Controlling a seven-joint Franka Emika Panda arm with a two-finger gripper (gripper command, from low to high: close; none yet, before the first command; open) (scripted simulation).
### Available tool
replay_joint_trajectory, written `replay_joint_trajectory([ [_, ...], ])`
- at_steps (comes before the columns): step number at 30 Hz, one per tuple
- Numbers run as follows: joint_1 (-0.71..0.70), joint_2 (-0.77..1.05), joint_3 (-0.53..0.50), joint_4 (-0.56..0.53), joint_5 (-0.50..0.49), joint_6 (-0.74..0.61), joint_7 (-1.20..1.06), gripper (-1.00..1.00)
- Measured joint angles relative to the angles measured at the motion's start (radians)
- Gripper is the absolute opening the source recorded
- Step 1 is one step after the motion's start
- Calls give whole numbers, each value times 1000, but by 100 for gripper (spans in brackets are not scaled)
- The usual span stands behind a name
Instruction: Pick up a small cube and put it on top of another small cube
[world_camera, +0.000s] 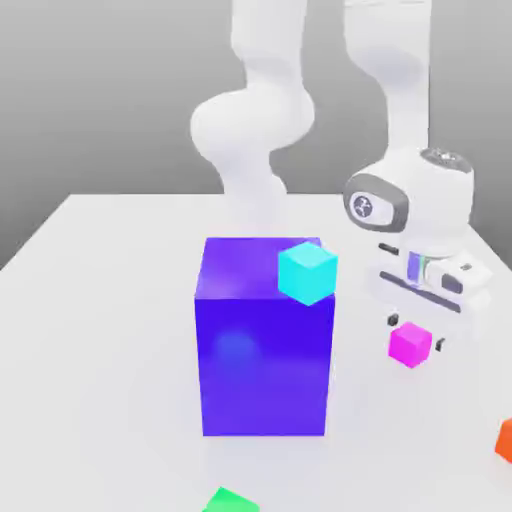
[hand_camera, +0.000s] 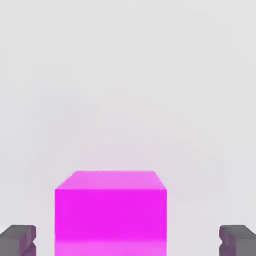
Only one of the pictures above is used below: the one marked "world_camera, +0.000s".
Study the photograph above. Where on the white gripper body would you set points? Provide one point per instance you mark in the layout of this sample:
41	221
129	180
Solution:
424	306

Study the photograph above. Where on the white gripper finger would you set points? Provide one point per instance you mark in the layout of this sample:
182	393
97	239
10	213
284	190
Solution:
440	344
392	319

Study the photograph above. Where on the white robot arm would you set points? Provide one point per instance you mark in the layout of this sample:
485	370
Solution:
252	128

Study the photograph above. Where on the small magenta cube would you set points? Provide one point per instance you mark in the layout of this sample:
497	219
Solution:
410	344

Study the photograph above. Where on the small cyan cube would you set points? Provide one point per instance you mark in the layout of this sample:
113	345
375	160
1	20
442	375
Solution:
306	276

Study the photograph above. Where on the small orange cube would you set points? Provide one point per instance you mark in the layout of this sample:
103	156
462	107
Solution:
504	442

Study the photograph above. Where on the small green cube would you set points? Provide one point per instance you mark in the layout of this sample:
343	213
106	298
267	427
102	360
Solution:
230	502

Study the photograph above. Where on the large blue box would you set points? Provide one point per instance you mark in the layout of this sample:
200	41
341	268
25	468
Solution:
260	360

